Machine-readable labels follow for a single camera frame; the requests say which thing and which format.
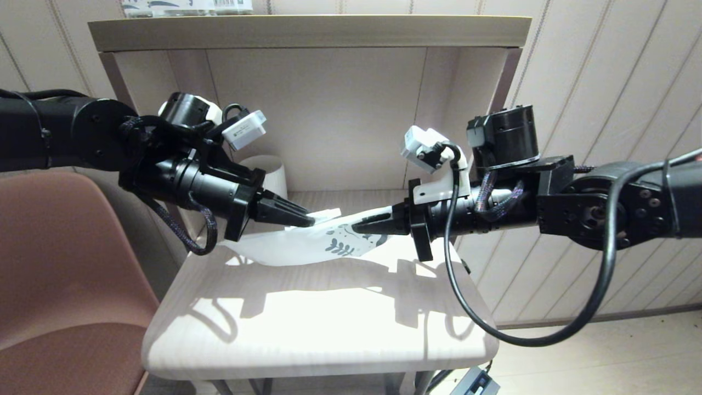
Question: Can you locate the white floral plastic bag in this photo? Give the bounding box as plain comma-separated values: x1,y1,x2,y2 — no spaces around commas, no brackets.
222,204,407,267

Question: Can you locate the white ribbed ceramic mug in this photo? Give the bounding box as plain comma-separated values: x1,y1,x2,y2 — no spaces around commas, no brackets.
236,155,289,201

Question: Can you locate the light wooden desk with shelf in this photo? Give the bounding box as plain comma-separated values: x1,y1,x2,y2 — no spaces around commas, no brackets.
88,14,533,395

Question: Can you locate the reddish brown chair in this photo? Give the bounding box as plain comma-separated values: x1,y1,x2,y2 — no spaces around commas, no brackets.
0,169,166,395

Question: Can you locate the patterned package with barcode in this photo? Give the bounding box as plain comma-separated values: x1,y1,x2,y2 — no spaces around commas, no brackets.
121,0,254,18

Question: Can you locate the braided black left arm cable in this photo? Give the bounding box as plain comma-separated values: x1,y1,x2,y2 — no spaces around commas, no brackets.
118,118,219,256

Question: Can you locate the braided black arm cable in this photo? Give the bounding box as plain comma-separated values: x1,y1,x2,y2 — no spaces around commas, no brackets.
474,170,527,216
118,118,219,256

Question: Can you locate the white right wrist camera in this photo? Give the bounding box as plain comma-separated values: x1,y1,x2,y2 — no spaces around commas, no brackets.
400,126,473,207

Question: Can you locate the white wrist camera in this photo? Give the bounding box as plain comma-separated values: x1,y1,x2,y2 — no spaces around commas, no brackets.
222,109,268,152
400,126,473,207

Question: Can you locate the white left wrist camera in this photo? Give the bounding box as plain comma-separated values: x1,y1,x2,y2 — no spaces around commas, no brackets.
222,109,268,152

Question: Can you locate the braided black right arm cable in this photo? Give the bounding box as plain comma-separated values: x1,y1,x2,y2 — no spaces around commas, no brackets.
474,170,527,216

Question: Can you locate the smooth black camera cable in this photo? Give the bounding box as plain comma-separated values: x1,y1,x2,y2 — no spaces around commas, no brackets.
442,143,702,348

